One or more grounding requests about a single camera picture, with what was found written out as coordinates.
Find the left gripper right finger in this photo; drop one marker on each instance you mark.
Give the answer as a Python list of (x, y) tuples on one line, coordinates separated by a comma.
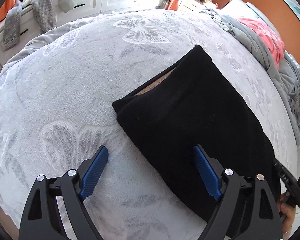
[(245, 206)]

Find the white window drawer cabinet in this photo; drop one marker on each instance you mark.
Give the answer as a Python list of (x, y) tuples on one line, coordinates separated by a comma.
[(71, 10)]

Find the light blue headboard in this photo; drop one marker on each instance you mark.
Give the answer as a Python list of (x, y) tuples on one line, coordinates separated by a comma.
[(240, 9)]

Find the grey duvet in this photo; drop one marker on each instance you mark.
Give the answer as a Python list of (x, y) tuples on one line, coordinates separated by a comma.
[(286, 79)]

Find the black pants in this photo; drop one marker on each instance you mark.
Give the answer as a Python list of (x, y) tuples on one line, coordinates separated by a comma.
[(194, 104)]

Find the pink pillow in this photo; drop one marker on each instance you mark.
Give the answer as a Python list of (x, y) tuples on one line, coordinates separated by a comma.
[(271, 39)]

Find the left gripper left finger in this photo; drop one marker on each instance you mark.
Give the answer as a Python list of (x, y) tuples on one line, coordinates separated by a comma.
[(41, 218)]

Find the grey knit garment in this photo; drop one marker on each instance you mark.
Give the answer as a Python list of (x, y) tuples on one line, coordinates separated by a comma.
[(25, 12)]

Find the right hand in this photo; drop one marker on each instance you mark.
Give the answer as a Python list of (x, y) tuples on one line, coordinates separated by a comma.
[(288, 211)]

